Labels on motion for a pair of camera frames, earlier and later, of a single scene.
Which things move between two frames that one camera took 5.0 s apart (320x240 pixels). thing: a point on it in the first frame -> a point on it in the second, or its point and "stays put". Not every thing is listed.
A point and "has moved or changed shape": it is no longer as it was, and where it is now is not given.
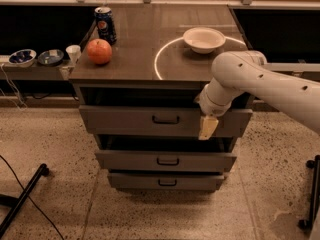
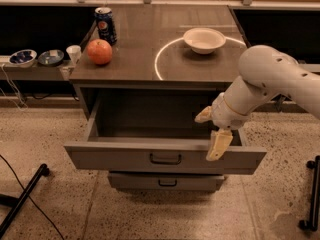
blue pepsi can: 105,24 stays put
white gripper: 212,109 -> 225,113
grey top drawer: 133,121 has moved or changed shape
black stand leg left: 17,203 stays put
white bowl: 203,40 stays put
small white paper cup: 73,51 stays put
